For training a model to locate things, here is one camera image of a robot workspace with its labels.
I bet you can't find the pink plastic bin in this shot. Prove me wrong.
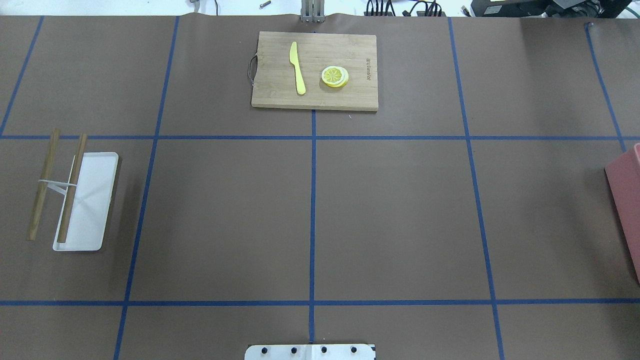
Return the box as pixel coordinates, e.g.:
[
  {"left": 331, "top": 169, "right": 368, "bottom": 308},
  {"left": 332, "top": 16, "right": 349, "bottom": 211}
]
[{"left": 605, "top": 143, "right": 640, "bottom": 279}]

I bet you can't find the right wooden rack rod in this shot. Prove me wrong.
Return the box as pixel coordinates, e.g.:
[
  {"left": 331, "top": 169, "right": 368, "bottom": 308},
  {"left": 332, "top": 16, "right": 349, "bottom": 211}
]
[{"left": 55, "top": 133, "right": 89, "bottom": 244}]

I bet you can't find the white rack tray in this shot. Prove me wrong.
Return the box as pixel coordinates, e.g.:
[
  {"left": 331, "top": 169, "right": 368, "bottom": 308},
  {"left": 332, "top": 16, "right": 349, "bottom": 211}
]
[{"left": 52, "top": 152, "right": 119, "bottom": 252}]

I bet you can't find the aluminium frame post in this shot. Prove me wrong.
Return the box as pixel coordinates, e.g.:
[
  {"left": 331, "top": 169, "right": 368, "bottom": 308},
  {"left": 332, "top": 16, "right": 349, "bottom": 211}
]
[{"left": 301, "top": 0, "right": 326, "bottom": 23}]

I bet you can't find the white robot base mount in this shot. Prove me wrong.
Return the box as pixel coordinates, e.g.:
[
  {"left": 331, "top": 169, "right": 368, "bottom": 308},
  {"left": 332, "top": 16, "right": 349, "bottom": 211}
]
[{"left": 244, "top": 343, "right": 377, "bottom": 360}]

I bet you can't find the yellow plastic knife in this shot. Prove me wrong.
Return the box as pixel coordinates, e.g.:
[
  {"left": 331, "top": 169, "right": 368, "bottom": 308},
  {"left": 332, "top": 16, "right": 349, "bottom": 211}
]
[{"left": 288, "top": 41, "right": 307, "bottom": 96}]

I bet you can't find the bamboo cutting board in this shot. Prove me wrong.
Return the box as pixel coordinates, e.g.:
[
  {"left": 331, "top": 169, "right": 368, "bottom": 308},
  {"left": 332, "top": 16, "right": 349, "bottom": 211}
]
[{"left": 251, "top": 30, "right": 379, "bottom": 112}]

